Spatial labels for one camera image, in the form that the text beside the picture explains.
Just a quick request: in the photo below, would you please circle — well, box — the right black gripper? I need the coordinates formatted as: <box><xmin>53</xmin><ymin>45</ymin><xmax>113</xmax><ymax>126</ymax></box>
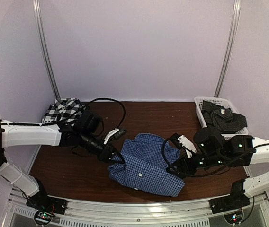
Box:
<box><xmin>166</xmin><ymin>152</ymin><xmax>225</xmax><ymax>180</ymax></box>

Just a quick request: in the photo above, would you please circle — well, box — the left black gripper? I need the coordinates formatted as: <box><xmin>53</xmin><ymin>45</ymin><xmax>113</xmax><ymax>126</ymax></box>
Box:
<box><xmin>79</xmin><ymin>130</ymin><xmax>126</xmax><ymax>164</ymax></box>

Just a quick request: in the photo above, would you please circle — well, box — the blue checked long sleeve shirt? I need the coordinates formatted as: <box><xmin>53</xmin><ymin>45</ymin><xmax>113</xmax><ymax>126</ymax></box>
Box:
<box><xmin>108</xmin><ymin>133</ymin><xmax>185</xmax><ymax>197</ymax></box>

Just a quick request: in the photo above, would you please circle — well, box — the white plastic laundry basket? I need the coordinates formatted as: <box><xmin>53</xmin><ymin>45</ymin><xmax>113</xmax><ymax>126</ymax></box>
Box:
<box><xmin>194</xmin><ymin>96</ymin><xmax>249</xmax><ymax>139</ymax></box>

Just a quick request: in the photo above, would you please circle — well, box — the black white plaid shirt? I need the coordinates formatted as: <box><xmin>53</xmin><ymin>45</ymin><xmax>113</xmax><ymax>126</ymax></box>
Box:
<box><xmin>42</xmin><ymin>98</ymin><xmax>81</xmax><ymax>124</ymax></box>

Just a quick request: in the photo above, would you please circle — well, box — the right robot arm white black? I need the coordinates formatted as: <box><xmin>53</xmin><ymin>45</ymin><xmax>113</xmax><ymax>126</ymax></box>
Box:
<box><xmin>161</xmin><ymin>127</ymin><xmax>269</xmax><ymax>209</ymax></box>

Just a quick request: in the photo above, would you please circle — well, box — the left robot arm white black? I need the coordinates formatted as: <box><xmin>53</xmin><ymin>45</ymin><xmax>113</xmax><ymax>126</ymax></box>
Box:
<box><xmin>0</xmin><ymin>110</ymin><xmax>125</xmax><ymax>210</ymax></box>

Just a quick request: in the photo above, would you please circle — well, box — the black garment in basket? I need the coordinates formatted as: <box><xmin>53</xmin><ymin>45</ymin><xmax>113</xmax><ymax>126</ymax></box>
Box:
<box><xmin>201</xmin><ymin>101</ymin><xmax>247</xmax><ymax>134</ymax></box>

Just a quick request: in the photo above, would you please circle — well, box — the right circuit board with leds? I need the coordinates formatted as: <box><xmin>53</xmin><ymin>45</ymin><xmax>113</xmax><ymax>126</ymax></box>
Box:
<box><xmin>224</xmin><ymin>211</ymin><xmax>243</xmax><ymax>225</ymax></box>

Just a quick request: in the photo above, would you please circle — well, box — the circuit board with leds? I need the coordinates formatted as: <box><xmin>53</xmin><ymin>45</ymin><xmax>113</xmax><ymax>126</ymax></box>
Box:
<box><xmin>34</xmin><ymin>211</ymin><xmax>53</xmax><ymax>226</ymax></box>
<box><xmin>224</xmin><ymin>211</ymin><xmax>243</xmax><ymax>225</ymax></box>

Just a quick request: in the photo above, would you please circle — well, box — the left circuit board with leds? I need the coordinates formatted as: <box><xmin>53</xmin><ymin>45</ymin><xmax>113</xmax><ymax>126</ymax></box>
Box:
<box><xmin>34</xmin><ymin>211</ymin><xmax>53</xmax><ymax>226</ymax></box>

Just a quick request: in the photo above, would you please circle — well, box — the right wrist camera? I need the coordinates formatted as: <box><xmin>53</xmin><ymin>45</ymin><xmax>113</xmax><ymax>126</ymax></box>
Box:
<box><xmin>171</xmin><ymin>133</ymin><xmax>197</xmax><ymax>158</ymax></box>

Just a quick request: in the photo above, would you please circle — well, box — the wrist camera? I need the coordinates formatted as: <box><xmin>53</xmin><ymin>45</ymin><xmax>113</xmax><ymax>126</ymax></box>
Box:
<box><xmin>103</xmin><ymin>128</ymin><xmax>127</xmax><ymax>144</ymax></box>
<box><xmin>171</xmin><ymin>133</ymin><xmax>197</xmax><ymax>158</ymax></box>

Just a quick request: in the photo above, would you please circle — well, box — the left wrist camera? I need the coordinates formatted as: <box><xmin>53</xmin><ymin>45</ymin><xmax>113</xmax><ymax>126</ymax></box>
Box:
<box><xmin>103</xmin><ymin>128</ymin><xmax>127</xmax><ymax>144</ymax></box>

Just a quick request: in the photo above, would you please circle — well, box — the right black camera cable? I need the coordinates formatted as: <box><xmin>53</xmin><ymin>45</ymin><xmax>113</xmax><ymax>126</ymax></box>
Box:
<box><xmin>161</xmin><ymin>138</ymin><xmax>234</xmax><ymax>178</ymax></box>

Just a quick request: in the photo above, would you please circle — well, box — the black camera cable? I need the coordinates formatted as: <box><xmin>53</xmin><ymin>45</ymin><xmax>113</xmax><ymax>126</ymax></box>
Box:
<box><xmin>161</xmin><ymin>138</ymin><xmax>234</xmax><ymax>178</ymax></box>
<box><xmin>4</xmin><ymin>98</ymin><xmax>127</xmax><ymax>130</ymax></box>

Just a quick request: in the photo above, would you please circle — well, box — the front aluminium rail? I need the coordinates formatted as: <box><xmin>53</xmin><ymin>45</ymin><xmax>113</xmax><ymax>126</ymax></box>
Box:
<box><xmin>0</xmin><ymin>188</ymin><xmax>269</xmax><ymax>227</ymax></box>

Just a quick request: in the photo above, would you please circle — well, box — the left black camera cable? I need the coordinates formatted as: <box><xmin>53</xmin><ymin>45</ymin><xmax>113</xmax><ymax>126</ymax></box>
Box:
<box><xmin>4</xmin><ymin>98</ymin><xmax>127</xmax><ymax>130</ymax></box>

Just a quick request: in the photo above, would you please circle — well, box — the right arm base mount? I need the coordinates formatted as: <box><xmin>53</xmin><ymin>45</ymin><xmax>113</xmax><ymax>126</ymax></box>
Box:
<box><xmin>210</xmin><ymin>195</ymin><xmax>251</xmax><ymax>214</ymax></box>

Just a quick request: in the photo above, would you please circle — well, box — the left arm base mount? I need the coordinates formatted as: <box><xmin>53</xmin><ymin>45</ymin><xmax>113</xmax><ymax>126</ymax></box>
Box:
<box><xmin>26</xmin><ymin>195</ymin><xmax>67</xmax><ymax>215</ymax></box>

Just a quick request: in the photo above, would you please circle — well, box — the right aluminium frame post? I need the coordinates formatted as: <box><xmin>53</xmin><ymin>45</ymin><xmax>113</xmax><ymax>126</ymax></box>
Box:
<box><xmin>214</xmin><ymin>0</ymin><xmax>241</xmax><ymax>97</ymax></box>

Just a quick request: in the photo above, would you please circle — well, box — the aluminium frame post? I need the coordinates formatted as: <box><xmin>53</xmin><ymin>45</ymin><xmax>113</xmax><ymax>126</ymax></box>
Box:
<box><xmin>33</xmin><ymin>0</ymin><xmax>60</xmax><ymax>98</ymax></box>
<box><xmin>214</xmin><ymin>0</ymin><xmax>241</xmax><ymax>97</ymax></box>

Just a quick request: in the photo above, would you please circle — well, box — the left aluminium frame post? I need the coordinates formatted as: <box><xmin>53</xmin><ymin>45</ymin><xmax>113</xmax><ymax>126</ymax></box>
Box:
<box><xmin>33</xmin><ymin>0</ymin><xmax>60</xmax><ymax>98</ymax></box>

